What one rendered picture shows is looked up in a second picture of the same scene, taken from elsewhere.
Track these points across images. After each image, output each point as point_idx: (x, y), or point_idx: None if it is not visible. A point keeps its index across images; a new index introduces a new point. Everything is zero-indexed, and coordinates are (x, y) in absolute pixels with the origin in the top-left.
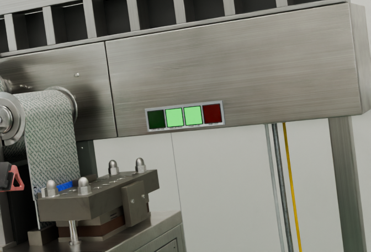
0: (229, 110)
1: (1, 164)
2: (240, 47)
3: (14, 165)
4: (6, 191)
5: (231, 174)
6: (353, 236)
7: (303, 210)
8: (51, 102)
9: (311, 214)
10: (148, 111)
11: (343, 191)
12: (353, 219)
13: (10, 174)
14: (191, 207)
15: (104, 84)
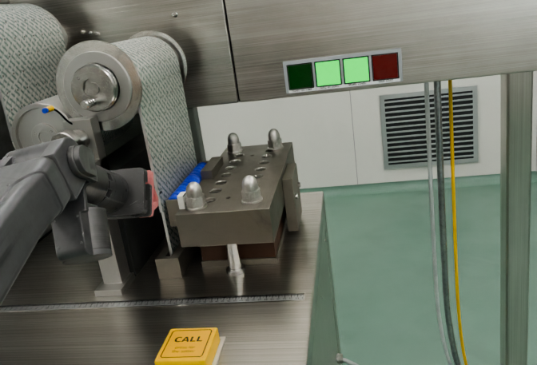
0: (409, 61)
1: (130, 172)
2: None
3: (149, 171)
4: (142, 217)
5: (237, 117)
6: (520, 205)
7: (305, 146)
8: (159, 57)
9: (312, 148)
10: (288, 65)
11: (515, 155)
12: (523, 186)
13: (147, 188)
14: None
15: (218, 26)
